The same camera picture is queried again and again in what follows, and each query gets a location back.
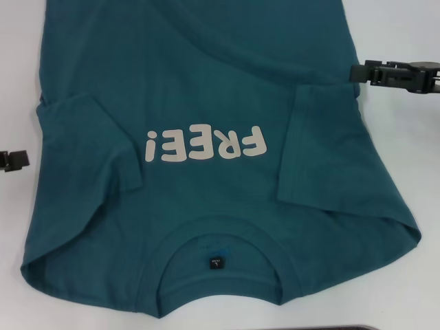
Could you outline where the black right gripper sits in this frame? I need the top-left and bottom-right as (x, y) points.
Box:
(349, 60), (440, 94)

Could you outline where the teal t-shirt with FREE print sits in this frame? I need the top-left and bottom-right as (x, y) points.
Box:
(19, 0), (423, 309)

